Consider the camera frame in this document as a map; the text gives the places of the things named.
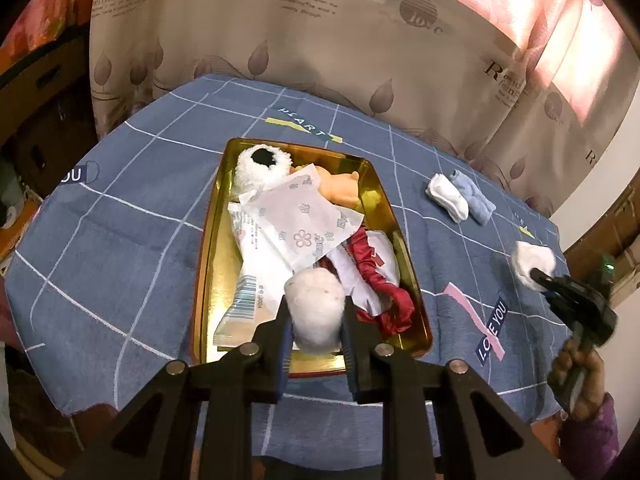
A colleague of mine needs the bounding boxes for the red gold tin box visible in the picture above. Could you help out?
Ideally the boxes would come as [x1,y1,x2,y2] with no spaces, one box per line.
[192,138,433,364]

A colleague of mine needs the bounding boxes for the white sock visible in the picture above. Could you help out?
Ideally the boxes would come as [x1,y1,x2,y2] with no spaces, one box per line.
[426,174,469,223]

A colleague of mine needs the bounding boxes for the light blue sock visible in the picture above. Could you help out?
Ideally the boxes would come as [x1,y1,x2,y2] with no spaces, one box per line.
[449,170,496,226]

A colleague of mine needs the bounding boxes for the white printed plastic packet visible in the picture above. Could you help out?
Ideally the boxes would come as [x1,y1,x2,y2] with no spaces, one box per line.
[213,165,364,347]

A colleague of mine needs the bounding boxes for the red white fabric item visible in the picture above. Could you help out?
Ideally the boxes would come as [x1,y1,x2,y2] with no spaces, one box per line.
[320,228,416,339]

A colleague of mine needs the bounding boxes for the right hand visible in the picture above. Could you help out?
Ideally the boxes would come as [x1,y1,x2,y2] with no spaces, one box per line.
[547,338,605,422]

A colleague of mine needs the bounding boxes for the dark wooden cabinet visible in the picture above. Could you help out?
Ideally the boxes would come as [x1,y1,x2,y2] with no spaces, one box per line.
[1,25,98,197]

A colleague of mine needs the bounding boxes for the brown wooden door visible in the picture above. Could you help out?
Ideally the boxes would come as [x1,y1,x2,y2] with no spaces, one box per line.
[564,172,640,308]

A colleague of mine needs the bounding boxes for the beige leaf print curtain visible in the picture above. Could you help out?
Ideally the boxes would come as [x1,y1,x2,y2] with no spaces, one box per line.
[90,0,639,216]

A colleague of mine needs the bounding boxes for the purple sleeve forearm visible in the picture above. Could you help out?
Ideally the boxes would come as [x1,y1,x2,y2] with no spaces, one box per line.
[559,393,620,480]

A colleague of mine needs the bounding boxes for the red plastic bag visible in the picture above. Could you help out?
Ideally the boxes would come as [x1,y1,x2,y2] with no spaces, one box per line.
[1,0,93,70]

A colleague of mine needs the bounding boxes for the white fluffy plush black hole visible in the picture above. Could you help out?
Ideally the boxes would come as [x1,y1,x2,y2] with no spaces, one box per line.
[233,144,292,196]

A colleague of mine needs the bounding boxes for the orange rubber toy animal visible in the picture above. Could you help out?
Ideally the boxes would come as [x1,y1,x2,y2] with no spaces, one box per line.
[290,165,360,209]

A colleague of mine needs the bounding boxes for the blue checked table cloth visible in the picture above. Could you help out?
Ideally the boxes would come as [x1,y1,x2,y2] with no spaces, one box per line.
[6,75,567,422]

